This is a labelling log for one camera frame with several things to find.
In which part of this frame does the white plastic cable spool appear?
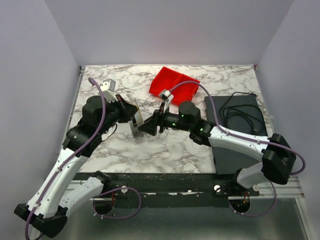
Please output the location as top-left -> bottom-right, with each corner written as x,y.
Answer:
129,98 -> 144,138

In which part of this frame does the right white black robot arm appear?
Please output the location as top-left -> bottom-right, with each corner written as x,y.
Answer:
138,101 -> 296,189

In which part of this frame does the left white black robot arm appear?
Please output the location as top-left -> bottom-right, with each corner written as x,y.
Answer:
14,94 -> 140,238

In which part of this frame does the red plastic bin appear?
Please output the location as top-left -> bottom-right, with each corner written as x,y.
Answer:
149,66 -> 201,105

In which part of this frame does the black flat box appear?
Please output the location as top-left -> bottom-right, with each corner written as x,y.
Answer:
211,92 -> 268,175

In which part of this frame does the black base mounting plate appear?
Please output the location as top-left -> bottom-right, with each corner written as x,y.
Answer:
82,171 -> 261,208

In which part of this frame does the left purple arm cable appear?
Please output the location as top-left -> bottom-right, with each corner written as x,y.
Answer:
24,77 -> 107,238

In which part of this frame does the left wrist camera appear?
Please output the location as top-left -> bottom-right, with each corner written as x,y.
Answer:
100,78 -> 117,103

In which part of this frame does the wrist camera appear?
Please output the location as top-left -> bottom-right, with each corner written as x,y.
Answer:
158,89 -> 174,112
100,78 -> 117,103

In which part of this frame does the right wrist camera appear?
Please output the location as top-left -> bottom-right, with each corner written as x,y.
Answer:
158,89 -> 174,112

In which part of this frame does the black coiled cable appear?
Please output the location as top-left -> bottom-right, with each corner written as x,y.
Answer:
219,91 -> 266,137

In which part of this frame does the aluminium extrusion rail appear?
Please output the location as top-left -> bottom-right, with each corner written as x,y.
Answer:
62,177 -> 305,200

